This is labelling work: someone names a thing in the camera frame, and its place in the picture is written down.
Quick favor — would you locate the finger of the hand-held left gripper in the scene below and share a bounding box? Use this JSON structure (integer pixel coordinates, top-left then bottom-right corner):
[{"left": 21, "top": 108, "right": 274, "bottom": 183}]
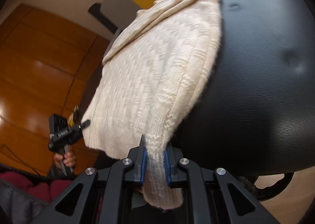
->
[{"left": 71, "top": 120, "right": 91, "bottom": 131}]

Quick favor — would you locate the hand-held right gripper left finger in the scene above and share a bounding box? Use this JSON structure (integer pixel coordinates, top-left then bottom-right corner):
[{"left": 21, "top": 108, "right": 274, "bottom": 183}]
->
[{"left": 31, "top": 134, "right": 148, "bottom": 224}]

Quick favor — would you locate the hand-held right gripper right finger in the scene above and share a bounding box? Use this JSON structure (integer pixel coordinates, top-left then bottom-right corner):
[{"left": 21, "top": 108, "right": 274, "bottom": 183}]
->
[{"left": 164, "top": 144, "right": 281, "bottom": 224}]

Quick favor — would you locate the cream knitted sweater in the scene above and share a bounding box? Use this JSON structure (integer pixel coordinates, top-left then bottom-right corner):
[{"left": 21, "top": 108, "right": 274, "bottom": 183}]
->
[{"left": 81, "top": 0, "right": 223, "bottom": 211}]

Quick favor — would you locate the person's left forearm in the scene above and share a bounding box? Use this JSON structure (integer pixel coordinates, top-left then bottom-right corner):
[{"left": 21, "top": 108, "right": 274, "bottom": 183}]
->
[{"left": 48, "top": 164, "right": 77, "bottom": 181}]

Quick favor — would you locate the person's left hand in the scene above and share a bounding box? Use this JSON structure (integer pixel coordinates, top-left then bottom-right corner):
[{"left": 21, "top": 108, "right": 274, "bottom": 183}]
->
[{"left": 54, "top": 146, "right": 77, "bottom": 168}]

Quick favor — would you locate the yellow floral cloth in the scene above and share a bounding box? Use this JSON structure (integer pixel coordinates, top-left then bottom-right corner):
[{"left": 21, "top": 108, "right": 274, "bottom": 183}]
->
[{"left": 68, "top": 105, "right": 79, "bottom": 127}]

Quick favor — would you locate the person's red garment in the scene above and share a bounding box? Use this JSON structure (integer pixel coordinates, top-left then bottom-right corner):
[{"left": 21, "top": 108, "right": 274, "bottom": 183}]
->
[{"left": 0, "top": 171, "right": 74, "bottom": 202}]

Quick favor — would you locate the wooden panelled wardrobe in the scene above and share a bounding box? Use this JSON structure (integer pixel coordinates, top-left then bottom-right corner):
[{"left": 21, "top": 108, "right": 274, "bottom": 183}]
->
[{"left": 0, "top": 4, "right": 116, "bottom": 178}]

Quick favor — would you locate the person's dark quilted jacket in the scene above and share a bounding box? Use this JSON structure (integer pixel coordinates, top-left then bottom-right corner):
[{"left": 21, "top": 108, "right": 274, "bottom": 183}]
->
[{"left": 0, "top": 180, "right": 50, "bottom": 224}]

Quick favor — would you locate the black padded massage table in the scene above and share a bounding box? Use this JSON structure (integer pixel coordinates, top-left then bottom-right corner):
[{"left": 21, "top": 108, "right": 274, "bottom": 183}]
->
[{"left": 103, "top": 0, "right": 315, "bottom": 202}]

